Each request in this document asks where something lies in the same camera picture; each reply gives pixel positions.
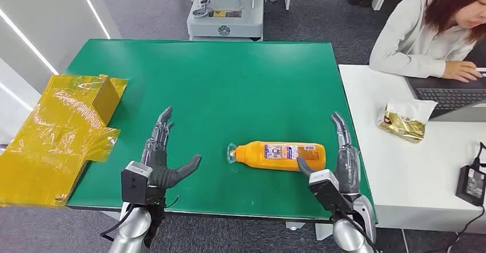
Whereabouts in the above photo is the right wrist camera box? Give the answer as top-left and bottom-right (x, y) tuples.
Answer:
(308, 169), (354, 214)

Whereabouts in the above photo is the black adapter cable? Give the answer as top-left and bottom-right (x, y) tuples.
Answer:
(471, 142), (486, 170)
(447, 205), (486, 253)

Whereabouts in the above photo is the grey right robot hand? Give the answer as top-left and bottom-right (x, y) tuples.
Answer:
(296, 111), (362, 197)

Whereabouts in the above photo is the grey laptop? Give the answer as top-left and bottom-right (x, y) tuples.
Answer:
(404, 67), (486, 123)

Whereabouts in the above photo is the person's hand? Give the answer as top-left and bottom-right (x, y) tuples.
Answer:
(441, 60), (484, 83)

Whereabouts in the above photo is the orange bottle with clear cap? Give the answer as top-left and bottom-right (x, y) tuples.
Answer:
(226, 141), (327, 172)

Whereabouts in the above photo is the yellow taped cardboard box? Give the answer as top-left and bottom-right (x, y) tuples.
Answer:
(0, 73), (129, 208)

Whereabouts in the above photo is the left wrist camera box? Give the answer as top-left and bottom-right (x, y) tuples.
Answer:
(120, 161), (154, 207)

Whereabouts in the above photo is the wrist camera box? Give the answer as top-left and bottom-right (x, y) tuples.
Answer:
(120, 161), (154, 207)
(308, 169), (354, 214)

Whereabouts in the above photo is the person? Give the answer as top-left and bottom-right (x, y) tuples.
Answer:
(369, 0), (486, 83)

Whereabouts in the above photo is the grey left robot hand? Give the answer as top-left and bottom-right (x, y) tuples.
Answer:
(141, 106), (203, 205)

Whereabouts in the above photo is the black power adapter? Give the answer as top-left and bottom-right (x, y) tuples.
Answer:
(455, 164), (486, 207)

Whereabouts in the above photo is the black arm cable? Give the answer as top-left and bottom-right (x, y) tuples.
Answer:
(100, 204), (135, 243)

